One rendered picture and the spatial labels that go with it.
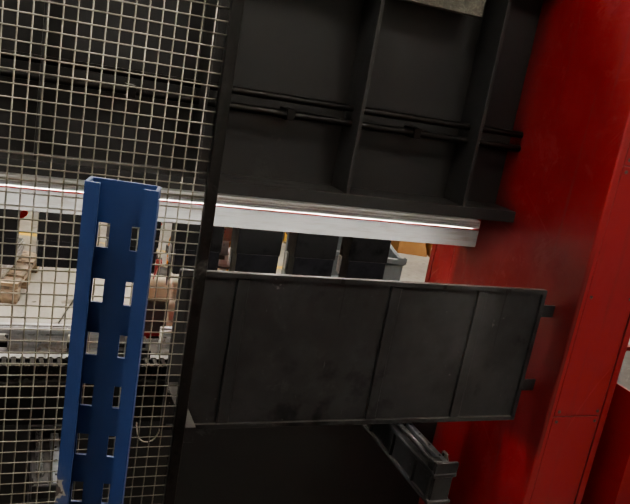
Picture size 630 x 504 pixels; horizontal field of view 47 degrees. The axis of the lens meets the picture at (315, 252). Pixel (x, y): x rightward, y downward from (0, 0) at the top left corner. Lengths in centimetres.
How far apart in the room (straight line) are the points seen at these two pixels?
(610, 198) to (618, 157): 12
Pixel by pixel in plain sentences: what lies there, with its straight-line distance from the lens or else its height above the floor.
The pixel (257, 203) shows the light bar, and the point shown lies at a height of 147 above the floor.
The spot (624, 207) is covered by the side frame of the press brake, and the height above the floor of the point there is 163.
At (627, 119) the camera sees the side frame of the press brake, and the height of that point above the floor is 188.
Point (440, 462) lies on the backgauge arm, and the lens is 213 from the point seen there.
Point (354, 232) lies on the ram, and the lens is 245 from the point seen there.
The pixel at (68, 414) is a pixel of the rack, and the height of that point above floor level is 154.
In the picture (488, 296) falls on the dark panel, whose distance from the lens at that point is 220.
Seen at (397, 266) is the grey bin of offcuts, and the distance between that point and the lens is 502.
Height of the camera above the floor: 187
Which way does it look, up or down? 14 degrees down
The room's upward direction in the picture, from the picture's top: 10 degrees clockwise
